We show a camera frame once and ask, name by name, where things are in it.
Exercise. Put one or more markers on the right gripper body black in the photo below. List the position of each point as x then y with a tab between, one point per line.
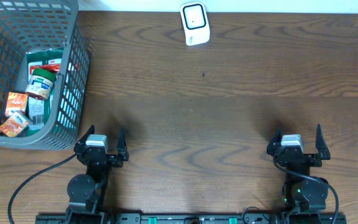
312	160

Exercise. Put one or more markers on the orange juice carton lower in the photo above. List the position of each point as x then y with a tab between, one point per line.
15	124

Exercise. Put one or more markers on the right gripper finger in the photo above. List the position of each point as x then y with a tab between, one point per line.
275	143
320	143

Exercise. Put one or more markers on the green lid jar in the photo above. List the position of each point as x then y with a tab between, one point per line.
40	84

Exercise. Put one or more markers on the green sponge pack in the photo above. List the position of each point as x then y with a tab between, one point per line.
39	110

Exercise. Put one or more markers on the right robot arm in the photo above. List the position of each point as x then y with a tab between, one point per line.
304	195

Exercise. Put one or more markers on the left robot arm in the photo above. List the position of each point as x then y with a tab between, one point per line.
87	191

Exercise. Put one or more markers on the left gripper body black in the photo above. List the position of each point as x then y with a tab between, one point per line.
116	163

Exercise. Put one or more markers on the white barcode scanner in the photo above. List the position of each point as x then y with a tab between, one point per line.
195	23

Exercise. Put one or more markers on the orange juice carton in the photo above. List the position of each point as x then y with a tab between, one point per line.
15	124
16	102

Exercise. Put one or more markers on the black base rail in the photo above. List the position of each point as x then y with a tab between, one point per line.
136	218

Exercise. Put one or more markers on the orange juice carton upper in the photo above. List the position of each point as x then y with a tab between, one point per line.
16	102

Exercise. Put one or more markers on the grey plastic mesh basket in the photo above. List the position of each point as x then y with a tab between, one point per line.
30	27

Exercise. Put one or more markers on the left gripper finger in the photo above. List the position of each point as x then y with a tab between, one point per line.
89	132
121	147

